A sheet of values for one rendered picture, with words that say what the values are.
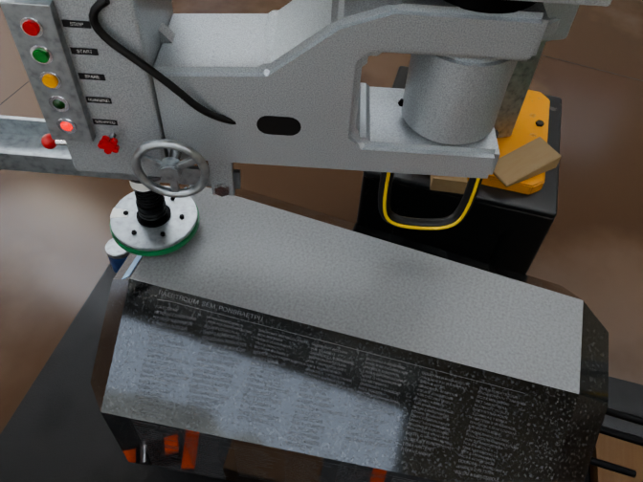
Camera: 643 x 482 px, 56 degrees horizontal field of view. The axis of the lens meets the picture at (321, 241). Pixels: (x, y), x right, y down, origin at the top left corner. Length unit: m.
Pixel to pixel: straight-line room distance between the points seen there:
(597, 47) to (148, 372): 3.45
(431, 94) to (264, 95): 0.30
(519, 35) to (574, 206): 2.09
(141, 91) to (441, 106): 0.55
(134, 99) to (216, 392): 0.72
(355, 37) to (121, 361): 0.96
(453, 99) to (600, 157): 2.33
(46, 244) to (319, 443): 1.71
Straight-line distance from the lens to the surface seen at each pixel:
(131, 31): 1.10
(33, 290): 2.70
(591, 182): 3.28
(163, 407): 1.58
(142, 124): 1.22
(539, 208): 1.94
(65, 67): 1.17
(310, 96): 1.13
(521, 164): 1.96
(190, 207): 1.58
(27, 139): 1.56
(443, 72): 1.13
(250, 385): 1.49
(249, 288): 1.48
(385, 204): 1.43
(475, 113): 1.18
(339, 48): 1.07
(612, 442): 2.38
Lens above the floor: 2.06
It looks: 51 degrees down
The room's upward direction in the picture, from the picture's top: 4 degrees clockwise
